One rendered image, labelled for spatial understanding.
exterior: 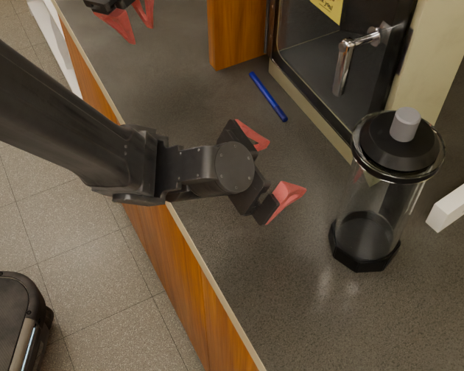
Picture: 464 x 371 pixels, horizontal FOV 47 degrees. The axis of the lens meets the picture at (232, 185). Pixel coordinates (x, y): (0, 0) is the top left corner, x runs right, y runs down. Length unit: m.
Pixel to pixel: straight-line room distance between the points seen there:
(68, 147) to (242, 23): 0.66
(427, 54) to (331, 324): 0.38
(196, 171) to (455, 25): 0.38
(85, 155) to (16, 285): 1.24
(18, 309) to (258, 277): 0.99
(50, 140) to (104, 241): 1.57
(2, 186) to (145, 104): 1.31
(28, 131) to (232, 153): 0.25
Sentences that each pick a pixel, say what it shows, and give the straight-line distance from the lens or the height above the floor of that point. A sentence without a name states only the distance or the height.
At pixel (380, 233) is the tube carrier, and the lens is 0.72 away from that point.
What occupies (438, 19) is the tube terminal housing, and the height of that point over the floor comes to 1.24.
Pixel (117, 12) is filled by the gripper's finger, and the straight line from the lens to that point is 0.89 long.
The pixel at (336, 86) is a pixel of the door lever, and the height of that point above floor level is 1.14.
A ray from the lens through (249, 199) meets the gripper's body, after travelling 0.68.
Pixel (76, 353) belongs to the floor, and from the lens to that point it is 1.80.
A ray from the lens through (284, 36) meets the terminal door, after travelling 0.95.
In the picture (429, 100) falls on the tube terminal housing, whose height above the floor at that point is 1.09.
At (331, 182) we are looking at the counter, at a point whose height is 0.94.
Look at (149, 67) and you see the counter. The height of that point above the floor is 0.94.
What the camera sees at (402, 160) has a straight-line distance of 0.62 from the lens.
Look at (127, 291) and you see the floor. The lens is 1.85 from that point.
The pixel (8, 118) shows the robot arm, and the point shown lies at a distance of 0.37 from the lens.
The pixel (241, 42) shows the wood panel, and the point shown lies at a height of 0.99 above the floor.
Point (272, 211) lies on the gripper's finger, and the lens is 0.69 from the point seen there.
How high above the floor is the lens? 1.62
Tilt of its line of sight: 52 degrees down
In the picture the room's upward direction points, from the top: straight up
